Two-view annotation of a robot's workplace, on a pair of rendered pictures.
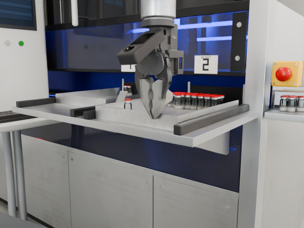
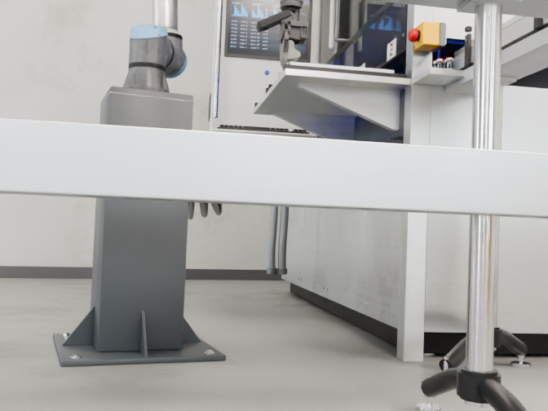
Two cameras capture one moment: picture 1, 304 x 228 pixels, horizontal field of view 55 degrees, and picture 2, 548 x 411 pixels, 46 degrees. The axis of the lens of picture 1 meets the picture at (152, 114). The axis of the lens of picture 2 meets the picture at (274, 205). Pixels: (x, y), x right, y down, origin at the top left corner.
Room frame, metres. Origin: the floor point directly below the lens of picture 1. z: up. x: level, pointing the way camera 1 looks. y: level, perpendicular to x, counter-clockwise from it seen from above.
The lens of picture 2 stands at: (-0.87, -1.39, 0.38)
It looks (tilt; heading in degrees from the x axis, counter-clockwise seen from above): 2 degrees up; 43
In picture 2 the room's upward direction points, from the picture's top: 2 degrees clockwise
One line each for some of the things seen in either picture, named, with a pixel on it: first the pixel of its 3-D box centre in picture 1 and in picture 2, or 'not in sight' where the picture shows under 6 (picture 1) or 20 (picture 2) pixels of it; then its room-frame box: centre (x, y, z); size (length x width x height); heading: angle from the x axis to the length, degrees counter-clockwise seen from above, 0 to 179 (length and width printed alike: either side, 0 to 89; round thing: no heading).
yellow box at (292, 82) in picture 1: (287, 73); (429, 37); (0.87, -0.40, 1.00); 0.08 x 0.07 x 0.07; 143
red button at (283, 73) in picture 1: (283, 73); (414, 35); (0.83, -0.37, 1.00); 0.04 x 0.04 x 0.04; 53
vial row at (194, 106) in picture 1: (191, 102); not in sight; (0.92, -0.12, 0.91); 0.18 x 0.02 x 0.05; 52
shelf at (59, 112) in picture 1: (136, 110); (332, 99); (0.97, 0.05, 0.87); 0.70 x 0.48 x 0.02; 53
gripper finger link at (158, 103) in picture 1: (164, 98); (291, 55); (0.65, -0.03, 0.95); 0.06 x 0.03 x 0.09; 143
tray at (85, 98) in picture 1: (114, 96); not in sight; (1.13, 0.15, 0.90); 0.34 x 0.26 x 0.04; 143
